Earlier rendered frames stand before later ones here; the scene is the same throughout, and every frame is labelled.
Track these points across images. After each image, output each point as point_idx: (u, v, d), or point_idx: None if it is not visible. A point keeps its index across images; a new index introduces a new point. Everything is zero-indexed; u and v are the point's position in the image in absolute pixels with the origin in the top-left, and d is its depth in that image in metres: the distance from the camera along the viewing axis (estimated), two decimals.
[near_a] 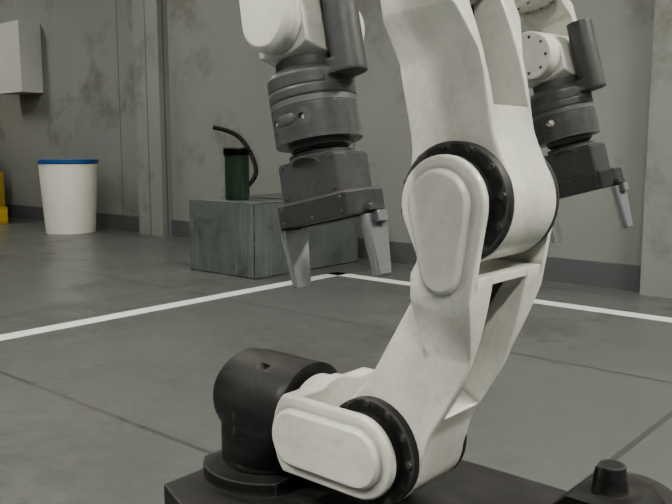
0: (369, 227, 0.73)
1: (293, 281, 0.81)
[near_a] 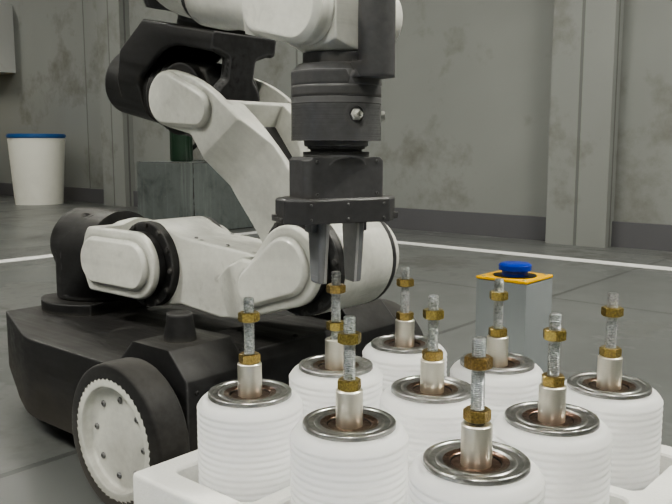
0: (308, 235, 0.78)
1: (348, 271, 0.80)
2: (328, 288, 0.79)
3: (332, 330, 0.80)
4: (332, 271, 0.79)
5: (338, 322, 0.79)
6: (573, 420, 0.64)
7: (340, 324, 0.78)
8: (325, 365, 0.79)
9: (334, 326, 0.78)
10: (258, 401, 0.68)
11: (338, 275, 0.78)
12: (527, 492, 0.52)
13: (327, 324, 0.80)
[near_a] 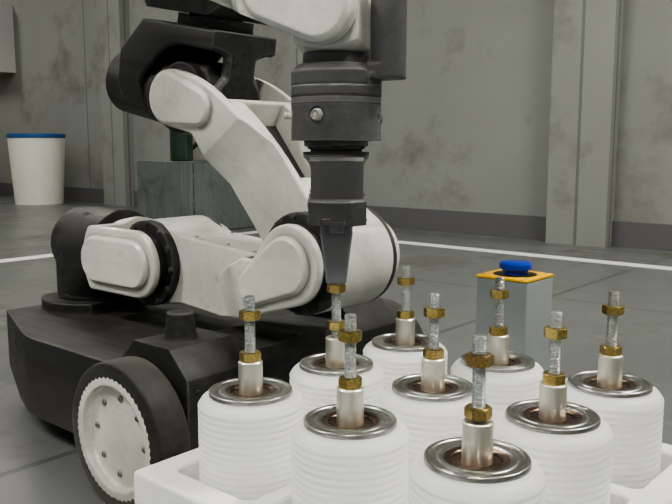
0: None
1: (347, 275, 0.78)
2: (335, 290, 0.78)
3: (334, 331, 0.79)
4: None
5: None
6: (574, 418, 0.64)
7: (342, 320, 0.80)
8: (326, 363, 0.79)
9: (344, 323, 0.79)
10: (258, 399, 0.68)
11: None
12: (528, 489, 0.52)
13: (337, 326, 0.78)
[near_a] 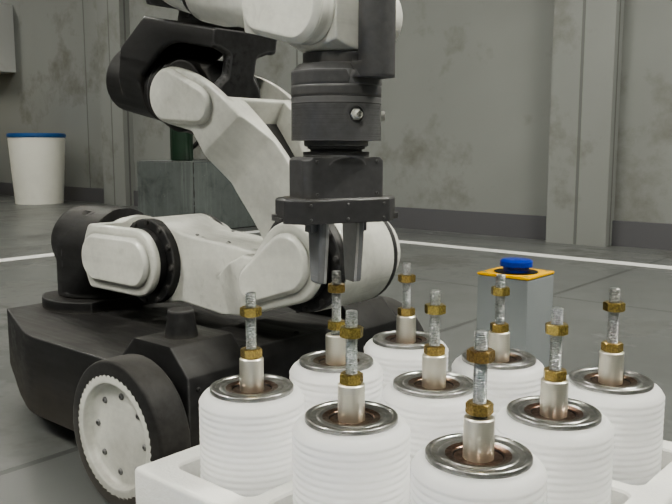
0: (308, 235, 0.78)
1: (348, 271, 0.80)
2: (333, 290, 0.78)
3: (333, 331, 0.79)
4: (334, 271, 0.78)
5: (341, 320, 0.80)
6: (575, 414, 0.64)
7: (344, 321, 0.80)
8: (325, 360, 0.80)
9: (344, 324, 0.79)
10: (259, 395, 0.68)
11: (340, 274, 0.79)
12: (529, 485, 0.52)
13: (334, 326, 0.78)
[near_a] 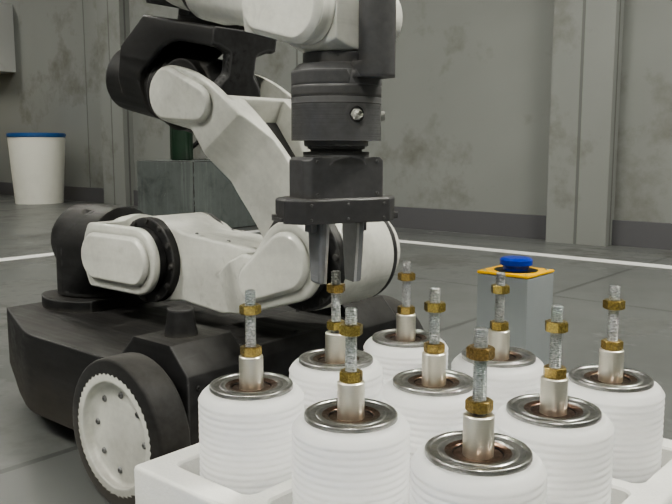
0: (308, 235, 0.78)
1: (348, 271, 0.80)
2: (332, 287, 0.80)
3: None
4: (334, 270, 0.79)
5: (335, 322, 0.79)
6: (575, 412, 0.64)
7: (334, 324, 0.78)
8: (325, 358, 0.80)
9: (329, 325, 0.79)
10: (259, 393, 0.68)
11: (335, 275, 0.78)
12: (529, 482, 0.52)
13: (330, 322, 0.80)
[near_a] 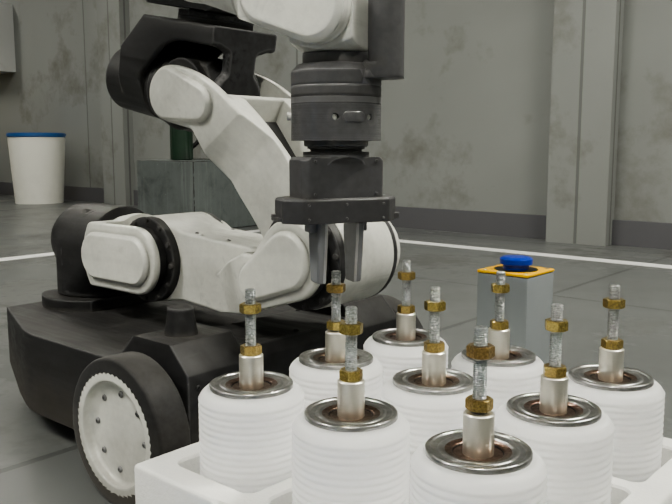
0: (363, 236, 0.78)
1: (322, 277, 0.77)
2: (330, 290, 0.78)
3: (332, 331, 0.79)
4: (333, 271, 0.78)
5: (341, 320, 0.79)
6: (575, 411, 0.64)
7: (344, 321, 0.79)
8: (325, 357, 0.80)
9: None
10: (259, 392, 0.68)
11: (340, 274, 0.79)
12: (529, 480, 0.52)
13: (331, 326, 0.78)
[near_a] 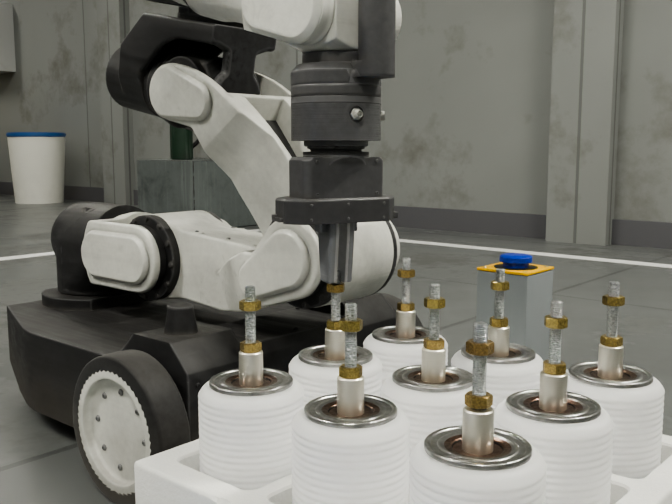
0: (318, 234, 0.79)
1: (339, 272, 0.80)
2: (340, 287, 0.80)
3: None
4: (338, 269, 0.79)
5: (330, 320, 0.79)
6: (574, 407, 0.64)
7: (327, 322, 0.79)
8: (324, 354, 0.80)
9: (327, 323, 0.80)
10: (259, 389, 0.68)
11: None
12: (528, 476, 0.52)
13: (338, 321, 0.80)
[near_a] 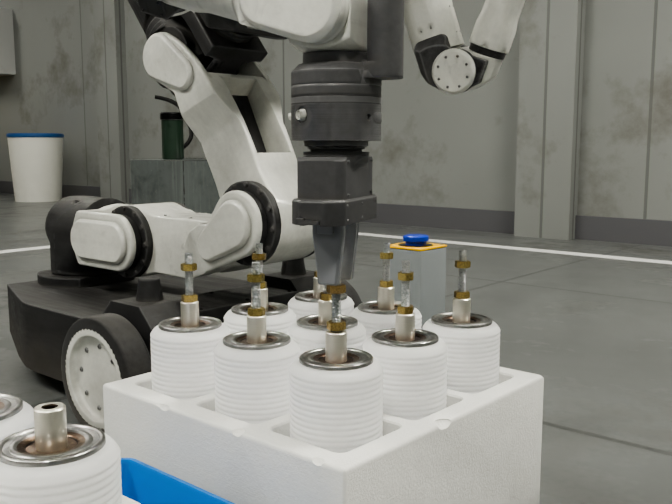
0: (357, 233, 0.80)
1: (338, 278, 0.76)
2: (263, 256, 1.04)
3: None
4: (261, 243, 1.03)
5: None
6: (420, 339, 0.88)
7: None
8: None
9: None
10: (194, 328, 0.93)
11: (255, 246, 1.03)
12: (364, 375, 0.76)
13: (262, 283, 1.04)
